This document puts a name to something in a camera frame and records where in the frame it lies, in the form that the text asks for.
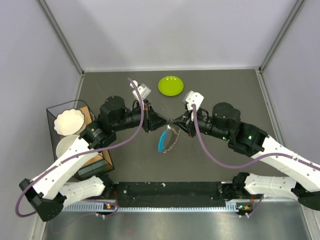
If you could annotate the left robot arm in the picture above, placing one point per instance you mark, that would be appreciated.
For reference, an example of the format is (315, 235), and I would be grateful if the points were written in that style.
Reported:
(49, 193)

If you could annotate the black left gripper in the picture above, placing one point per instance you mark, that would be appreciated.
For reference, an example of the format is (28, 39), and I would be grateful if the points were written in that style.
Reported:
(151, 119)

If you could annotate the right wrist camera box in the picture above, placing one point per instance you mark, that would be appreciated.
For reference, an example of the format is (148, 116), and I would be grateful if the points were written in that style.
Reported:
(193, 98)

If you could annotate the plain white bowl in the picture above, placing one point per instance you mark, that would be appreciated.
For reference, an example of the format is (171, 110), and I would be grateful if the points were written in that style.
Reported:
(64, 144)

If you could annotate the metal key organizer blue handle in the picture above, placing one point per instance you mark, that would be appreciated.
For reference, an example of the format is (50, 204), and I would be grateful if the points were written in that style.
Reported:
(169, 138)

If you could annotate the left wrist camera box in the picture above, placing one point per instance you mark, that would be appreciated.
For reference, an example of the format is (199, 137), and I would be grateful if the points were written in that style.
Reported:
(143, 90)

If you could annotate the white scalloped bowl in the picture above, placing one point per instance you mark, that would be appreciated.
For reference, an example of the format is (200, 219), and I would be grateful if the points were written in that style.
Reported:
(70, 122)

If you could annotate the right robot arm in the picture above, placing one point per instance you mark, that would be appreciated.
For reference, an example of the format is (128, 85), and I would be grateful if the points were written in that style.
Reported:
(302, 177)

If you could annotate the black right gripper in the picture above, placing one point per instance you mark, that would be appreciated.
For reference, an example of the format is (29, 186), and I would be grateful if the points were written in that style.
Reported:
(188, 124)

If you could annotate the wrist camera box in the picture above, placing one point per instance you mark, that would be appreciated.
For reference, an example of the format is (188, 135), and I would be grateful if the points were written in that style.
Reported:
(193, 98)
(143, 90)

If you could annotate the lime green plate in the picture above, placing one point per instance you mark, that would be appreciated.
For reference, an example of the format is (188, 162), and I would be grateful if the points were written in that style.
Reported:
(170, 86)

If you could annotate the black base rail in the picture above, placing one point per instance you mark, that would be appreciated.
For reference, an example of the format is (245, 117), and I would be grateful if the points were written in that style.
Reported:
(173, 194)

